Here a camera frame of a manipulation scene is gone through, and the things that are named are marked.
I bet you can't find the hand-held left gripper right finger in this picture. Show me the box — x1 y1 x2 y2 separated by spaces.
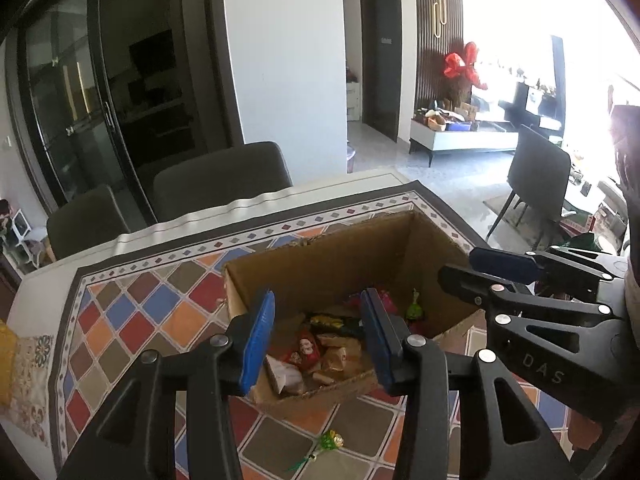
360 287 576 480

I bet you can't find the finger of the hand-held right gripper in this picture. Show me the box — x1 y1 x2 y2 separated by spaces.
469 246 626 283
437 265 608 328

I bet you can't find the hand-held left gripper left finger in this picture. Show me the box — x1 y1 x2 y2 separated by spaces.
57 289 277 480

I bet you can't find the pink snack packet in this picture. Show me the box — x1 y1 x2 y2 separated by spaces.
345 287 401 321

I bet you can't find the white and orange snack packet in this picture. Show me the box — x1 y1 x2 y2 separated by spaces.
315 332 373 386

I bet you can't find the red snack packet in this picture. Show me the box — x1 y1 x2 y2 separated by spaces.
265 330 323 393

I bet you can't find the brown cardboard box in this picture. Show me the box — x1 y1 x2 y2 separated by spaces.
220 210 488 418

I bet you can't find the small green lollipop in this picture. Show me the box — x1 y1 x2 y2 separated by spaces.
286 429 345 472

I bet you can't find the grey chair with thin legs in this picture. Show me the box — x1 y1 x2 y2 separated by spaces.
485 124 573 241

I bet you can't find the colourful checked tablecloth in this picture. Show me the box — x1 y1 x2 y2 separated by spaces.
50 182 576 480

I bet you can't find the white low cabinet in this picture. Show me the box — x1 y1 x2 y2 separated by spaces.
409 117 521 168

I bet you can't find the pile of assorted boxes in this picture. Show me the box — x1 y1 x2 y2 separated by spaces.
415 100 481 133

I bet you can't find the grey dining chair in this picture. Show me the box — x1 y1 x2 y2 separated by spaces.
46 184 132 261
152 141 293 223

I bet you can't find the red bow balloon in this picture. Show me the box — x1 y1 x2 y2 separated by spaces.
444 42 491 91

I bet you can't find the white shelf unit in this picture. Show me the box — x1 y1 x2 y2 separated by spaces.
346 80 362 122

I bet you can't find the dark interior door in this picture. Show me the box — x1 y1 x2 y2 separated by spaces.
360 0 403 143

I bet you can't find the small white chair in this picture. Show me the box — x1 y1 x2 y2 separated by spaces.
10 210 38 263

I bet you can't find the glass sliding door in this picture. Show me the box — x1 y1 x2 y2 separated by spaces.
15 0 246 216

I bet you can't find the dark slatted wall panel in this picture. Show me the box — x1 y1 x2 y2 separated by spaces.
412 0 468 111

